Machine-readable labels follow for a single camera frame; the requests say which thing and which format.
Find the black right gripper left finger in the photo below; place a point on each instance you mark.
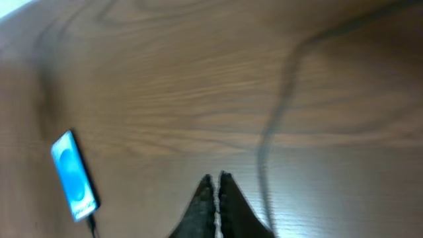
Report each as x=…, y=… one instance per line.
x=198, y=220

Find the blue Galaxy smartphone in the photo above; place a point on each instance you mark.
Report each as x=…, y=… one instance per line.
x=73, y=175

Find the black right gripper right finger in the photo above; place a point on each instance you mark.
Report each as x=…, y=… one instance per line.
x=237, y=218

